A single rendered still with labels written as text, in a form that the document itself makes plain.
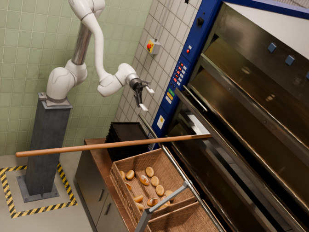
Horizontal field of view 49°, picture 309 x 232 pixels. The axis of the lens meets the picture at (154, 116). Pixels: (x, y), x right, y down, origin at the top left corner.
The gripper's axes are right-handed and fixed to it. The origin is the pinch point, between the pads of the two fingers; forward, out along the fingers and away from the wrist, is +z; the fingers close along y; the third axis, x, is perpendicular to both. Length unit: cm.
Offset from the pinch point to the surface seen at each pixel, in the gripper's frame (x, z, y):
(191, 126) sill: -55, -8, 31
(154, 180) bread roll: -39, -4, 85
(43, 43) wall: 34, -116, 24
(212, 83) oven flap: -57, -9, -9
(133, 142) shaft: 5.0, 7.2, 28.7
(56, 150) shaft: 56, 8, 29
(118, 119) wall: -55, -107, 102
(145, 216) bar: 5, 45, 56
